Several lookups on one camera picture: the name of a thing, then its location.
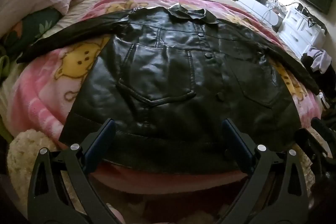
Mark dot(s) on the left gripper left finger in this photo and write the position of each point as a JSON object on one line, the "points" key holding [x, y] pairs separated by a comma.
{"points": [[48, 199]]}

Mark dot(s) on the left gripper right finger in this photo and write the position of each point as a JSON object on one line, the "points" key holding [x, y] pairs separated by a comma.
{"points": [[275, 189]]}

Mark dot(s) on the black leather jacket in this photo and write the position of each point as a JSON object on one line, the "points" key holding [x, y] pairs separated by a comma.
{"points": [[169, 78]]}

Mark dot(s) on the person's thumb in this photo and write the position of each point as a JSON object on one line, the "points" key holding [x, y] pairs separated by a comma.
{"points": [[116, 213]]}

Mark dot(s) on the cream fluffy rug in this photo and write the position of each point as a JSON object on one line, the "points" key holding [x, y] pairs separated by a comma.
{"points": [[21, 157]]}

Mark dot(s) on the pink cartoon bear blanket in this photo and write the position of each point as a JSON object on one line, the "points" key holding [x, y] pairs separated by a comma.
{"points": [[40, 96]]}

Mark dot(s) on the lilac garment on chair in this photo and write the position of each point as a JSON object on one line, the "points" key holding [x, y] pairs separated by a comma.
{"points": [[317, 60]]}

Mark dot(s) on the dark floral pillow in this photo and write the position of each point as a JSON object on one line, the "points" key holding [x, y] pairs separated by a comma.
{"points": [[28, 31]]}

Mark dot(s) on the white drawer cabinet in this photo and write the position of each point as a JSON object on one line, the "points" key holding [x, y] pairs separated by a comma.
{"points": [[300, 33]]}

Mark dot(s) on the white vanity desk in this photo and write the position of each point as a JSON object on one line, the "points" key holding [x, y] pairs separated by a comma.
{"points": [[265, 14]]}

